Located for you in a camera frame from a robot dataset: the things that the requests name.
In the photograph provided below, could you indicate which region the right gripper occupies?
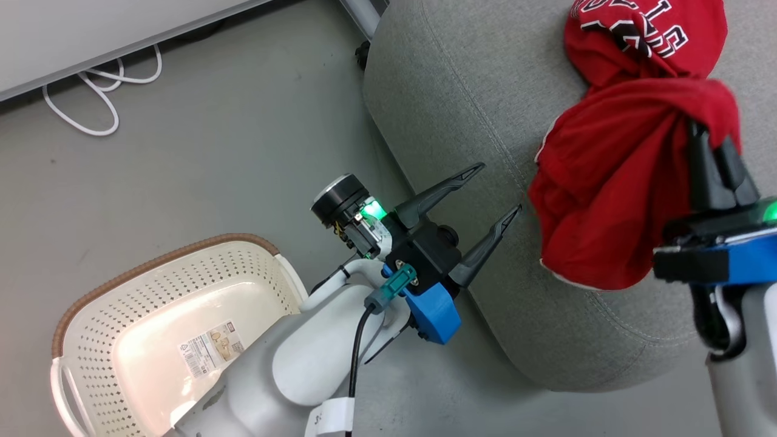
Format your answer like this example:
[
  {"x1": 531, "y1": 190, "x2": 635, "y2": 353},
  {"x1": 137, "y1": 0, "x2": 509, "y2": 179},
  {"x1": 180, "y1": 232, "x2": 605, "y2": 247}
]
[{"x1": 653, "y1": 123, "x2": 777, "y2": 284}]

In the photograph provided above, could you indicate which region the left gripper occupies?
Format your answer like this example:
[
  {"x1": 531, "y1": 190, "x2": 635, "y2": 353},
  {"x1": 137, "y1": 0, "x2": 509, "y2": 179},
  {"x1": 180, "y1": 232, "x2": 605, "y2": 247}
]
[{"x1": 311, "y1": 162, "x2": 523, "y2": 289}]

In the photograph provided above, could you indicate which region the red basketball jersey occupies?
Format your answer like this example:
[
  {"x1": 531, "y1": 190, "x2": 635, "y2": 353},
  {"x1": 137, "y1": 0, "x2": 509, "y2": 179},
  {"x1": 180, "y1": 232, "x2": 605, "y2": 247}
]
[{"x1": 527, "y1": 0, "x2": 742, "y2": 291}]

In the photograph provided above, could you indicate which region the grey fabric sofa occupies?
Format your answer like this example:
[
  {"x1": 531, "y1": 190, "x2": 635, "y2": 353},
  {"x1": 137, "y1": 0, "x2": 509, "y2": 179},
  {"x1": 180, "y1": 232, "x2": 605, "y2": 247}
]
[{"x1": 363, "y1": 0, "x2": 777, "y2": 392}]

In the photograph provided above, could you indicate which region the paper label in basket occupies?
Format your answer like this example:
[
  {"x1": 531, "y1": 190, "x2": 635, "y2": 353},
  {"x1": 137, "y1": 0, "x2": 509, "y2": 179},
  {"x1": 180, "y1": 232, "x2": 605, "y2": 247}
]
[{"x1": 178, "y1": 322, "x2": 245, "y2": 378}]

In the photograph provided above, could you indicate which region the cream perforated laundry basket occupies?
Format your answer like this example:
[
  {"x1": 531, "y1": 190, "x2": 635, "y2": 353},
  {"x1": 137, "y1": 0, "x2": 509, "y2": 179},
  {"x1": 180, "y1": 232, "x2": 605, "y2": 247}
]
[{"x1": 50, "y1": 234, "x2": 310, "y2": 437}]

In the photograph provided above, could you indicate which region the wide white partition panel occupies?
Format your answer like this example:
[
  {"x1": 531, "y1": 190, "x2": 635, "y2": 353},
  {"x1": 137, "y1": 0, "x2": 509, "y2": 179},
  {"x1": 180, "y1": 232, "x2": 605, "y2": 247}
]
[{"x1": 0, "y1": 0, "x2": 389, "y2": 103}]

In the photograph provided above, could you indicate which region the left teal-plug black cable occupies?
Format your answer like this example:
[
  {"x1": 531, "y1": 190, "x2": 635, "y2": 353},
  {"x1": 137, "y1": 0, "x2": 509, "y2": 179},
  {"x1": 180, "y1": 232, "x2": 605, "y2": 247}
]
[{"x1": 346, "y1": 264, "x2": 419, "y2": 437}]

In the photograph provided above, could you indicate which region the white cable label tag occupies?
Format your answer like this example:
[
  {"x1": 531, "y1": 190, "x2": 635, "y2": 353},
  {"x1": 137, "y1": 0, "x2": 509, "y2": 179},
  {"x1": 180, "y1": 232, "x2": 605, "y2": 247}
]
[{"x1": 304, "y1": 398, "x2": 356, "y2": 437}]

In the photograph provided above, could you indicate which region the looped white cable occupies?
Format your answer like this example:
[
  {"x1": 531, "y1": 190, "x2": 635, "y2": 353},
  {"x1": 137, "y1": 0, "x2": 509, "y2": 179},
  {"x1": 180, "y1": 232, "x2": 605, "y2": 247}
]
[{"x1": 42, "y1": 44, "x2": 163, "y2": 137}]

